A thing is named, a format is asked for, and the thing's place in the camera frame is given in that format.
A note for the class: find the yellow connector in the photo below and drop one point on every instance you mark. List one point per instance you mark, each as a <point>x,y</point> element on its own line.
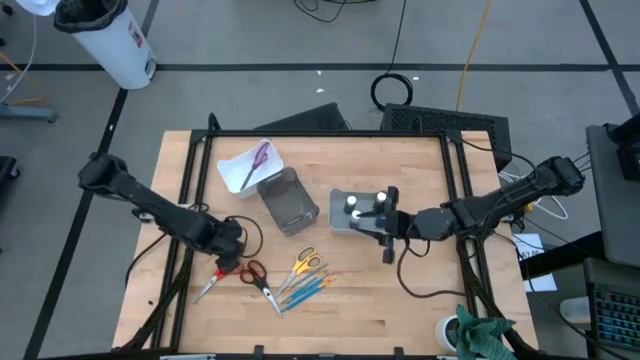
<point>527,206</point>

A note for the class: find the black desk device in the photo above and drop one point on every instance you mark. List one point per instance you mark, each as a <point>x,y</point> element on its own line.
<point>630,150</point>

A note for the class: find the white paper sheet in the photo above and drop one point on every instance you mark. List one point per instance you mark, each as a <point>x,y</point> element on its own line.
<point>530,245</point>

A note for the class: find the smoky transparent plastic bin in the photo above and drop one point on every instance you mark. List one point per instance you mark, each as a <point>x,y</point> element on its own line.
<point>287,202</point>

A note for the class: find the white plastic object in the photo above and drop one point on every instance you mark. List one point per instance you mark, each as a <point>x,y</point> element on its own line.
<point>40,6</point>

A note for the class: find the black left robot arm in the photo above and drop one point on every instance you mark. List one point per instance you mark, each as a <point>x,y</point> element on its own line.
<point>150,205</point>

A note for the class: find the black mesh computer tower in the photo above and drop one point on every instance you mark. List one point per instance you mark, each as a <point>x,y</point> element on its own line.
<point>450,122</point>

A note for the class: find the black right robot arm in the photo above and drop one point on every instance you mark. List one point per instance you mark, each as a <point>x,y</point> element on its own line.
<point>500,200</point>

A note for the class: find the white plastic bin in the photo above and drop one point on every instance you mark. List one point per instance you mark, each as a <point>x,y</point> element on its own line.
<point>235,172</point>

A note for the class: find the black white-capped paint bottle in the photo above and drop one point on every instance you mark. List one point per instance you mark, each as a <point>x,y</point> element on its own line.
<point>355,216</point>
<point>381,197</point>
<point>350,201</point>

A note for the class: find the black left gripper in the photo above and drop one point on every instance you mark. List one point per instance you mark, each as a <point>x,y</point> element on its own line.
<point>230,245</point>

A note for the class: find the grey metal foot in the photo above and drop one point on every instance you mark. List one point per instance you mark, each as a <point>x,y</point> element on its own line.
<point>30,113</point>

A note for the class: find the white rounded device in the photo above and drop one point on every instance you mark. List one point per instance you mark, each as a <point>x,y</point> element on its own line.
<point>575,310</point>

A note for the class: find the black backlit keyboard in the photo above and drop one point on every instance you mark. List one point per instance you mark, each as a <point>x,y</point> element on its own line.
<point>617,315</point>

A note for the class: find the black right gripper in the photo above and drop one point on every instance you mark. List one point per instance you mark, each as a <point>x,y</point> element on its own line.
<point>397,225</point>

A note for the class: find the black trash bag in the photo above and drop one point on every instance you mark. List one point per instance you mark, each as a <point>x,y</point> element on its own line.
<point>90,15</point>

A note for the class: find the teal paintbrush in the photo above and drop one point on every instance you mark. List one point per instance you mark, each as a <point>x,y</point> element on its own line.
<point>306,300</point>
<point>309,291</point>
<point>305,286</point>
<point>308,276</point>
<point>310,295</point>

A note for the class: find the black and red scissors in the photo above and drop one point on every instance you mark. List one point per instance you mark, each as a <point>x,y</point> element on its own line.
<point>260,282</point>

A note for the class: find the white trash can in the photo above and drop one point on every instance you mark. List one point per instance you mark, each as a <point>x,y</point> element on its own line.
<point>120,55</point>

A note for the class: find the grey desk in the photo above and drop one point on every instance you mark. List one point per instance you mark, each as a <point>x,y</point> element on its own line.
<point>615,220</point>

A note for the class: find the grey plastic bin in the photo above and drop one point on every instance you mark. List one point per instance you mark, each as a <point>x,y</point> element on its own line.
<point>337,222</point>

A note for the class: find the black chair base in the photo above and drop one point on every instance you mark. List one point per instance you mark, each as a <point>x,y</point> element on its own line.
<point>6,172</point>

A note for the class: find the black flat case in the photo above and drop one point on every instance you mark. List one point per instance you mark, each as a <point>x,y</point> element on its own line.
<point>310,120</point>

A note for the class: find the black aluminium table frame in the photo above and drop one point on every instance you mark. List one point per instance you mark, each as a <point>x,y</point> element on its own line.
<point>325,133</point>

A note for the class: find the green cloth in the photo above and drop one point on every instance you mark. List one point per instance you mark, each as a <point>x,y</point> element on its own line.
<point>482,335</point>

